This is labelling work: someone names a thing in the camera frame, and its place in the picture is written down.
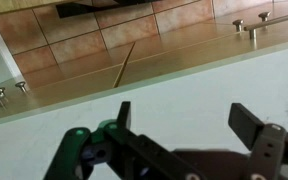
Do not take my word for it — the black flat object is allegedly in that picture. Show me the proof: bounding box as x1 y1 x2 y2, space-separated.
55 0 167 20

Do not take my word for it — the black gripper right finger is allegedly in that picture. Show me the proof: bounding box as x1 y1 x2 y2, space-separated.
227 102 288 180

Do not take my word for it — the round metal cabinet knob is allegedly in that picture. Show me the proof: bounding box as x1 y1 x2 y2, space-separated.
14 80 29 94
257 11 272 23
232 18 245 33

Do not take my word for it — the glossy wooden cabinet door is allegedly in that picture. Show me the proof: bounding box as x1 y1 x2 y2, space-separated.
113 0 288 88
0 42 137 124

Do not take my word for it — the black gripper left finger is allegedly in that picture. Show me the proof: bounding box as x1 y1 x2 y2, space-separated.
43 101 208 180

